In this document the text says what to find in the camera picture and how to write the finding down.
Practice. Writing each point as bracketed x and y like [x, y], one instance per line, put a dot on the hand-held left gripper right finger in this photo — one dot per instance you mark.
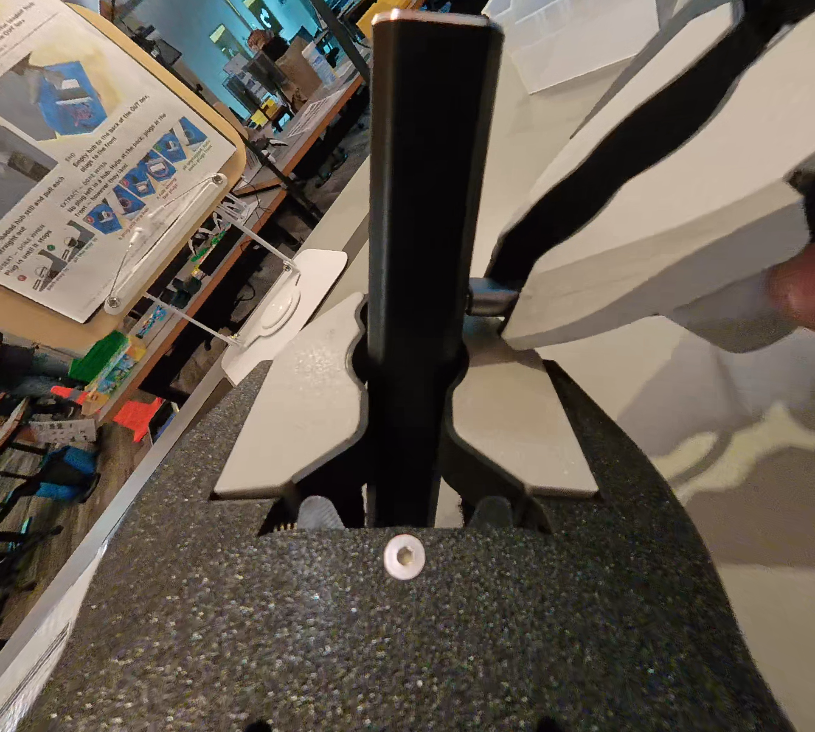
[522, 426]

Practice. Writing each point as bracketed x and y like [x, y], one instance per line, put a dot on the printed instruction sheet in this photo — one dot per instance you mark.
[95, 172]

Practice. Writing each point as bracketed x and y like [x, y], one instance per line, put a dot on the red plastic object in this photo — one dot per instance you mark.
[137, 417]

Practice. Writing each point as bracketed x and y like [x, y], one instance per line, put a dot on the clear plastic bin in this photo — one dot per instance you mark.
[573, 32]

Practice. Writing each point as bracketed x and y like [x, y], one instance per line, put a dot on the grey usb plug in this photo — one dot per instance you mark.
[490, 299]

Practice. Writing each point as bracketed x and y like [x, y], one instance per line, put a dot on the person's right hand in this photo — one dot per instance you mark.
[796, 293]

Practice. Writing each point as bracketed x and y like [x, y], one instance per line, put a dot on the black usb hub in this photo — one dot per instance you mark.
[420, 203]

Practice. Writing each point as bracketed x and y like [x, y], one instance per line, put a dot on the grey desk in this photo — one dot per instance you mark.
[751, 617]

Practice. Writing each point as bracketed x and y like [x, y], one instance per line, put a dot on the white document stand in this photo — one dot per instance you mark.
[312, 274]

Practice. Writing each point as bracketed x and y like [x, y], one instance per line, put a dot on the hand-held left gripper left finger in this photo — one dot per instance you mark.
[299, 407]

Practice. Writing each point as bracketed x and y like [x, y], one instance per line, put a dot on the colourful toy box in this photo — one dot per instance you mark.
[105, 356]

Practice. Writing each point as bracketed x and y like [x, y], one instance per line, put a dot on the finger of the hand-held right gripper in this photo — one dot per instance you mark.
[668, 235]
[624, 89]

